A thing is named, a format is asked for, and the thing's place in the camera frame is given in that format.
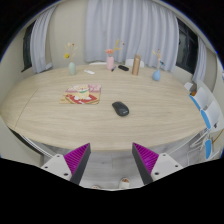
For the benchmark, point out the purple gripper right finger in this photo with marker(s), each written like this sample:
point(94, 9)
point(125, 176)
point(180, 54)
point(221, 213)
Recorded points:
point(153, 166)

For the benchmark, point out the white remote control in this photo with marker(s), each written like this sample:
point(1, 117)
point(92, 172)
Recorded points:
point(89, 72)

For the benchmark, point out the white blue chair far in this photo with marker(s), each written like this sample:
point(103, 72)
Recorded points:
point(200, 99)

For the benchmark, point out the white blue chair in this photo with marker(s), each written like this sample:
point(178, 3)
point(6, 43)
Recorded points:
point(211, 115)
point(200, 99)

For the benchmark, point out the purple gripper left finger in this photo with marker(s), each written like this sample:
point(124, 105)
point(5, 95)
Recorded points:
point(70, 166)

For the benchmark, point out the white centre curtain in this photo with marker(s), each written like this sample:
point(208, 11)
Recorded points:
point(140, 26)

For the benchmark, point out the black computer mouse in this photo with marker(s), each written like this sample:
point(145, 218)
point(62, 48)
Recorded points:
point(120, 108)

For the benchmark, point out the white blue chair near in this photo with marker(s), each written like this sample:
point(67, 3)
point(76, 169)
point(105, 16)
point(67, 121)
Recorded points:
point(211, 115)

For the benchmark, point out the pink vase with flowers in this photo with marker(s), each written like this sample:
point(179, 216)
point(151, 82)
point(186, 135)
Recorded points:
point(110, 55)

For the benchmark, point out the green vase with flowers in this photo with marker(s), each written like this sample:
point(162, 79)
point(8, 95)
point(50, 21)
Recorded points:
point(70, 51)

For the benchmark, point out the blue vase with flowers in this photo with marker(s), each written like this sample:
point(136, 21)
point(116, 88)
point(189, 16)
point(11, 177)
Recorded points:
point(156, 75)

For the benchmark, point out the white right curtain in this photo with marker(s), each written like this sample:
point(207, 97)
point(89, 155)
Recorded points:
point(200, 70)

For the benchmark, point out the white curtain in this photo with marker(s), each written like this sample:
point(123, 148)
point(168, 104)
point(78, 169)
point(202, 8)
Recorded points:
point(200, 70)
point(39, 53)
point(140, 26)

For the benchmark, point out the white left curtain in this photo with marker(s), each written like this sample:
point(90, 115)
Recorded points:
point(39, 53)

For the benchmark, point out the tan cylindrical bottle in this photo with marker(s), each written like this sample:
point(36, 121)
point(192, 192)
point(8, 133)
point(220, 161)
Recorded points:
point(136, 64)

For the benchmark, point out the cartoon dog mouse pad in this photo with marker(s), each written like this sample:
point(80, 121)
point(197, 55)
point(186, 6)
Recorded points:
point(82, 94)

